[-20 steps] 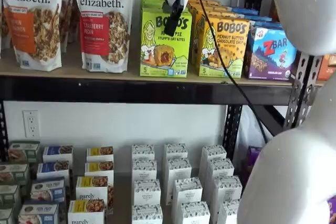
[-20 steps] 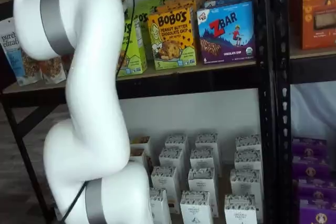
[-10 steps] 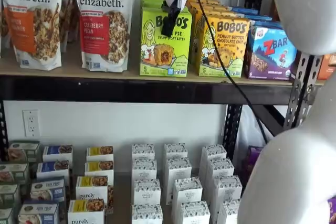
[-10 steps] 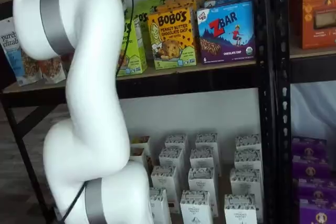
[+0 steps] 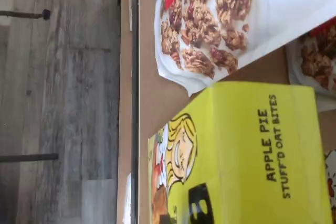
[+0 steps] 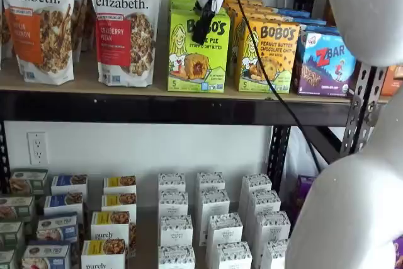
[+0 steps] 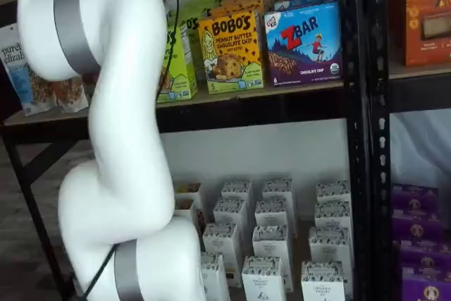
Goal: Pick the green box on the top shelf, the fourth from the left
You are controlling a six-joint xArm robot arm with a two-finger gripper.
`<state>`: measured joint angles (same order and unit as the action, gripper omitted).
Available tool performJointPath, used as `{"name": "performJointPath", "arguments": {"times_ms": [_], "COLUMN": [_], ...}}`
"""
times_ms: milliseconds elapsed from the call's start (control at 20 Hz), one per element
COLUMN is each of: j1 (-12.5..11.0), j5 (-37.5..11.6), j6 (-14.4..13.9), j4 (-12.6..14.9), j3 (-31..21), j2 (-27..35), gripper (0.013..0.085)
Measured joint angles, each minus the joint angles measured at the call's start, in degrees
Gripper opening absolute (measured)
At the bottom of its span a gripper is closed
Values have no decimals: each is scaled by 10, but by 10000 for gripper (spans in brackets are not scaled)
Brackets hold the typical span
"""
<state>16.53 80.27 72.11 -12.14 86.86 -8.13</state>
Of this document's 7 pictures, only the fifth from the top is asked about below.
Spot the wooden shelf board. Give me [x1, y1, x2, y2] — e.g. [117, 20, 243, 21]
[117, 0, 336, 224]

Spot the black metal shelf rack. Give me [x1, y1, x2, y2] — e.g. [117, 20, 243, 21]
[119, 0, 140, 224]

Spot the red label granola bag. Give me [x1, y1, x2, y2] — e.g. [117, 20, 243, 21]
[154, 0, 336, 98]
[285, 21, 336, 112]

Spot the black metal table frame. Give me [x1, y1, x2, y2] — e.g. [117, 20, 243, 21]
[0, 8, 59, 163]

